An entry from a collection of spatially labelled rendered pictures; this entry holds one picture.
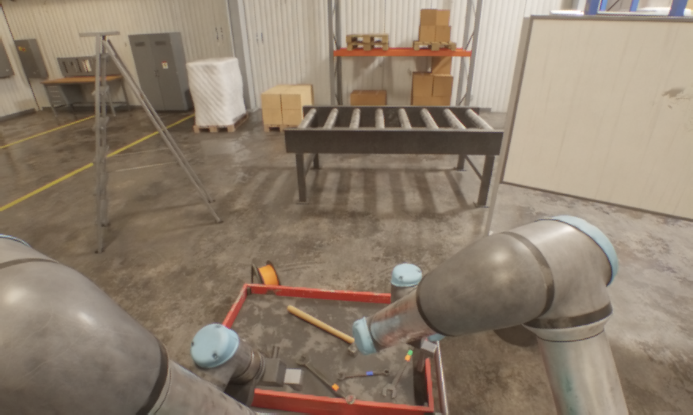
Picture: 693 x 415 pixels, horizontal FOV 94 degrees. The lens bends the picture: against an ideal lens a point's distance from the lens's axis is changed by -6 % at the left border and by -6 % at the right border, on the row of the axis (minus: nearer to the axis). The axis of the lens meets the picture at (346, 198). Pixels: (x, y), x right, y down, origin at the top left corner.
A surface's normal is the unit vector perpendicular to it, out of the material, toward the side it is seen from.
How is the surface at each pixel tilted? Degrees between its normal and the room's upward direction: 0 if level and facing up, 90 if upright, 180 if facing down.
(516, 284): 57
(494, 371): 0
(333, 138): 90
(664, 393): 0
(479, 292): 65
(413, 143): 90
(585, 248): 38
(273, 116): 90
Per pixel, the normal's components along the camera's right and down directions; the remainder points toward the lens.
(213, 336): -0.19, -0.64
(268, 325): -0.01, -0.89
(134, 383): 0.91, -0.05
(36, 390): 0.46, 0.11
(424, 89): -0.13, 0.45
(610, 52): -0.52, 0.40
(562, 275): 0.33, -0.11
